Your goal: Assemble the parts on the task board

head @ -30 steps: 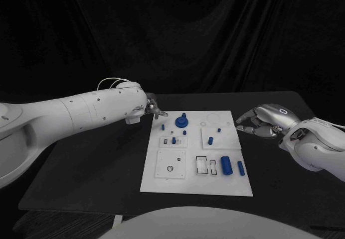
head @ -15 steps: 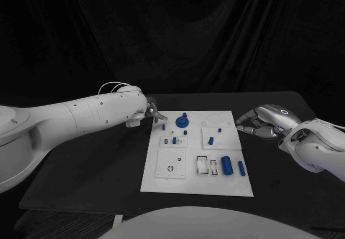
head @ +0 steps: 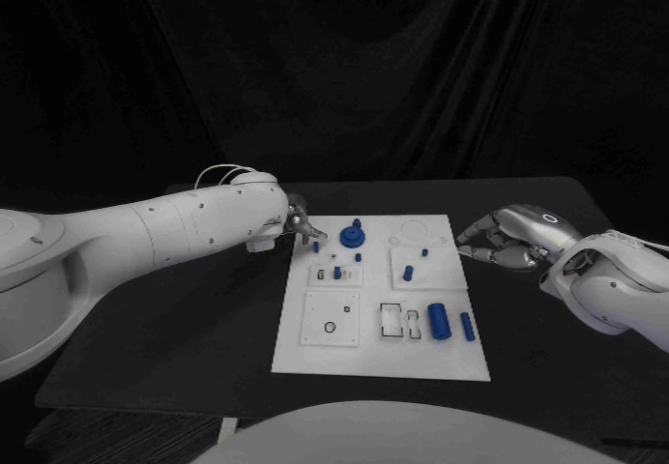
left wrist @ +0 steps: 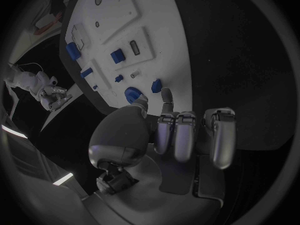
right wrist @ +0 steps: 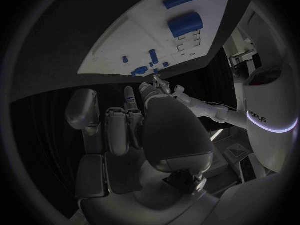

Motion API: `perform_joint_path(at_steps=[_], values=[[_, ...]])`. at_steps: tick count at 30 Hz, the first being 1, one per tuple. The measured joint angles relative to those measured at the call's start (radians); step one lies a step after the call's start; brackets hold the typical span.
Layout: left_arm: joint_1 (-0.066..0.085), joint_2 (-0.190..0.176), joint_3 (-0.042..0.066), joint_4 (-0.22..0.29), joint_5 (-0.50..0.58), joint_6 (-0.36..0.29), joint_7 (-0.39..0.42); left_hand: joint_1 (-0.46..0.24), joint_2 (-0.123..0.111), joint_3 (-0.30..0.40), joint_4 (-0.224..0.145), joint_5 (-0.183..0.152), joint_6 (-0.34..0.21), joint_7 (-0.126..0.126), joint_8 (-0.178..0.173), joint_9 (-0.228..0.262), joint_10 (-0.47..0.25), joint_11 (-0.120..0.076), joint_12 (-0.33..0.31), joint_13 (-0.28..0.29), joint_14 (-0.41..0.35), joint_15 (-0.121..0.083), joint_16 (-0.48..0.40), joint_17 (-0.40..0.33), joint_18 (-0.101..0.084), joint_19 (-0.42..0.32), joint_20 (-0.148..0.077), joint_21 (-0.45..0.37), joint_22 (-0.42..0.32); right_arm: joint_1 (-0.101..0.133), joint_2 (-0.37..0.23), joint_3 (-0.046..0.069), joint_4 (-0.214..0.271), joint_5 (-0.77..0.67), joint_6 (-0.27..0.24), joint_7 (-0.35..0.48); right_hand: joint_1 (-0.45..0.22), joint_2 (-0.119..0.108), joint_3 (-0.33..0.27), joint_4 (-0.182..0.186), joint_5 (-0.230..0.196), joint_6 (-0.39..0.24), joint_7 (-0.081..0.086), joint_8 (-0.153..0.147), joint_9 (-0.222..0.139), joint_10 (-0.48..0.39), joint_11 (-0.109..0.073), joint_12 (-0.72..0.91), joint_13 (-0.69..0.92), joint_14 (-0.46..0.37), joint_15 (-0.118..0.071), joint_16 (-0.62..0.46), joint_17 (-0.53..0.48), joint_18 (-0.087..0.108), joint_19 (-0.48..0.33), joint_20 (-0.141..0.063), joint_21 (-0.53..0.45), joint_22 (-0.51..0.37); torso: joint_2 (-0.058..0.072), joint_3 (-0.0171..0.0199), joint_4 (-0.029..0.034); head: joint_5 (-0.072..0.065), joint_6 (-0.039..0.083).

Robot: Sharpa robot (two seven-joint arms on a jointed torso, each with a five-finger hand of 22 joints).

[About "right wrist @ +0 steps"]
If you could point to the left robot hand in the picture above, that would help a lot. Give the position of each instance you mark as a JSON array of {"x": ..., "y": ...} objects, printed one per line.
[{"x": 162, "y": 85}]

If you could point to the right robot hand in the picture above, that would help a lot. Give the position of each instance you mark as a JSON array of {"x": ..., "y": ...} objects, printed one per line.
[{"x": 173, "y": 127}]

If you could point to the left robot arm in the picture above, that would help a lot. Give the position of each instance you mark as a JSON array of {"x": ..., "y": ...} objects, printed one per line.
[{"x": 211, "y": 108}]

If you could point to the white task board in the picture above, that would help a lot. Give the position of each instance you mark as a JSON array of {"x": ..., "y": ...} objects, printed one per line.
[{"x": 131, "y": 41}]

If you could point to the small blue peg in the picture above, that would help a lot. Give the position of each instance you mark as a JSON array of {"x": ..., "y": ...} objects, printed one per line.
[
  {"x": 156, "y": 71},
  {"x": 151, "y": 64}
]

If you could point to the small blue plug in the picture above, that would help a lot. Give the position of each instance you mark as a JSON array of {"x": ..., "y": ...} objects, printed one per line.
[{"x": 166, "y": 64}]

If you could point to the blue gear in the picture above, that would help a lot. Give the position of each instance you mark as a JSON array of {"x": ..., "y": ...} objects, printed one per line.
[{"x": 140, "y": 71}]

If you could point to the slim blue cylinder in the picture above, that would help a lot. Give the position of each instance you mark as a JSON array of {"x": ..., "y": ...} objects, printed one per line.
[{"x": 153, "y": 56}]

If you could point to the thick blue cylinder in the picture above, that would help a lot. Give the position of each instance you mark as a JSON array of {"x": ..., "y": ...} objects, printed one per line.
[{"x": 185, "y": 24}]

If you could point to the long blue cylinder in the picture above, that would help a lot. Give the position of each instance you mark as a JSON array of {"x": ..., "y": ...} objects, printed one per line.
[{"x": 181, "y": 0}]

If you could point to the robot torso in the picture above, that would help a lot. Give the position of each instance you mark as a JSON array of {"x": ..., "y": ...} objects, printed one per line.
[{"x": 269, "y": 101}]

